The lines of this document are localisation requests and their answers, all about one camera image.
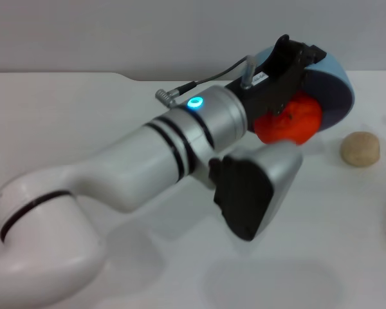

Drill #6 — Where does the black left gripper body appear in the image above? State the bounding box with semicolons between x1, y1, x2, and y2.
225;33;309;130

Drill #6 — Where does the blue bowl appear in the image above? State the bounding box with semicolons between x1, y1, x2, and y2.
255;44;355;135

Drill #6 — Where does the orange knitted fruit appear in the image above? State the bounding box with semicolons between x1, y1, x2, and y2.
253;89;323;146

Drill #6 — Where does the beige round bun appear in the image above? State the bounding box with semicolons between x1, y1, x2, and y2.
340;131;381;167

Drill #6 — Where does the grey cable with metal plugs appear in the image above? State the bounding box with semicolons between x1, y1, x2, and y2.
156;54;258;106

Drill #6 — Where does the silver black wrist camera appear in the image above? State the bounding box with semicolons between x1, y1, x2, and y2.
208;141;304;242

